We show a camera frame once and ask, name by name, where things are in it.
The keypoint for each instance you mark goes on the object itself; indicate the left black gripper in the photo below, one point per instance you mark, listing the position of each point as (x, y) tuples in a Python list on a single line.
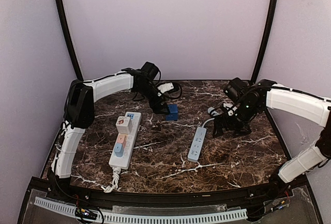
[(158, 102)]

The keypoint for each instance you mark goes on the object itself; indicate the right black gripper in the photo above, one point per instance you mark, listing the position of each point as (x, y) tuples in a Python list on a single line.
[(230, 121)]

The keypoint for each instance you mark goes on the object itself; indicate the dark blue cube socket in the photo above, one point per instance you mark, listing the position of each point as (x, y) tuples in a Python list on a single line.
[(173, 113)]

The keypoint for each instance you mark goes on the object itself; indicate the white cube socket adapter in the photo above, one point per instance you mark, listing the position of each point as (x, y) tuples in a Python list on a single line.
[(124, 125)]

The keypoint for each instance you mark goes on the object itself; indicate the pink plug adapter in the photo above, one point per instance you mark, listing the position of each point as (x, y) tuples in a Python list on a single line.
[(121, 139)]

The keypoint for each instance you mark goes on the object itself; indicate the light blue plug adapter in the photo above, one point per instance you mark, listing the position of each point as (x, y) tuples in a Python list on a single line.
[(118, 149)]

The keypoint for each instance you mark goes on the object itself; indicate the white multicolour power strip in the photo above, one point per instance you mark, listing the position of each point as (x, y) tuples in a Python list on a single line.
[(124, 161)]

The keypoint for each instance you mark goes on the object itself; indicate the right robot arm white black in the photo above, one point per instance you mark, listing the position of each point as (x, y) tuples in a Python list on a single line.
[(249, 100)]

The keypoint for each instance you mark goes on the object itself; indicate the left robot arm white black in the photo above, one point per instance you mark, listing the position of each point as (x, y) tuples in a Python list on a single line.
[(79, 111)]

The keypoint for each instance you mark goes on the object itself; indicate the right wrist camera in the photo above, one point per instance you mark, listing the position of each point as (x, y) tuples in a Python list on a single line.
[(234, 89)]

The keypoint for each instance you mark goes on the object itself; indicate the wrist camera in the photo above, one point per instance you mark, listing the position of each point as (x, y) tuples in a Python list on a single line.
[(152, 73), (234, 89)]

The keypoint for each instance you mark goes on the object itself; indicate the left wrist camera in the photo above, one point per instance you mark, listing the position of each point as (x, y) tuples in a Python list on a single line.
[(152, 73)]

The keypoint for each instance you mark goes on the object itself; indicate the right black frame post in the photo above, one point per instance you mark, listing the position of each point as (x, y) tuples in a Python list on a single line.
[(264, 41)]

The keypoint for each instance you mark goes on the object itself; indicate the black frame post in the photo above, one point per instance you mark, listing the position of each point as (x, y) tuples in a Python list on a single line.
[(68, 39), (264, 41)]

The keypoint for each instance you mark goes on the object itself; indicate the left black frame post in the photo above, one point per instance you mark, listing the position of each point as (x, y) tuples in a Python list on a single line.
[(68, 39)]

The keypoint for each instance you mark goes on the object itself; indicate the black front table rail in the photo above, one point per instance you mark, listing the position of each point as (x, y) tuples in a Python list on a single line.
[(247, 196)]

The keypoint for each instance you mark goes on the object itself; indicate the white slotted cable duct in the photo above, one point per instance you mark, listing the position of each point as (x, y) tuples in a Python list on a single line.
[(107, 216)]

